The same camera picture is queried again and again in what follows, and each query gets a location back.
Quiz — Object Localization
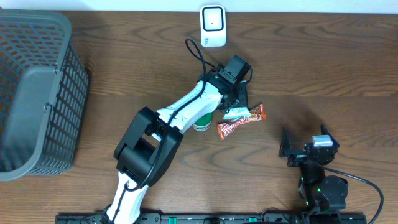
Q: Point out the white barcode scanner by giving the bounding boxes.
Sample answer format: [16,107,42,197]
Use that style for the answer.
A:
[200,5,227,47]

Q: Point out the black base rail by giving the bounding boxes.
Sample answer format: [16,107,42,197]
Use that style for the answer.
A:
[55,213,367,224]

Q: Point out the teal wipes packet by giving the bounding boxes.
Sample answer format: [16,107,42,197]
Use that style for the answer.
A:
[223,107,251,119]

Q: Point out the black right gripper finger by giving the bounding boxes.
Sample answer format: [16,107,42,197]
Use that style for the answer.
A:
[320,124,331,136]
[278,128,292,157]

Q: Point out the grey plastic mesh basket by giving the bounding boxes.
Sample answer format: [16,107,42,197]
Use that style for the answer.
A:
[1,9,90,182]

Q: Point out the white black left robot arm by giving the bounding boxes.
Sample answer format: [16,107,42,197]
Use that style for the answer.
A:
[101,55,253,223]

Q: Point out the green lid jar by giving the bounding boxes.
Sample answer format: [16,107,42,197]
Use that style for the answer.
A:
[192,113,213,132]

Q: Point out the orange candy bar wrapper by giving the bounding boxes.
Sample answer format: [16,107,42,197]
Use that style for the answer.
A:
[216,103,267,140]

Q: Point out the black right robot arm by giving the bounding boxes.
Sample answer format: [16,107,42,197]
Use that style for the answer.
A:
[279,125,348,213]

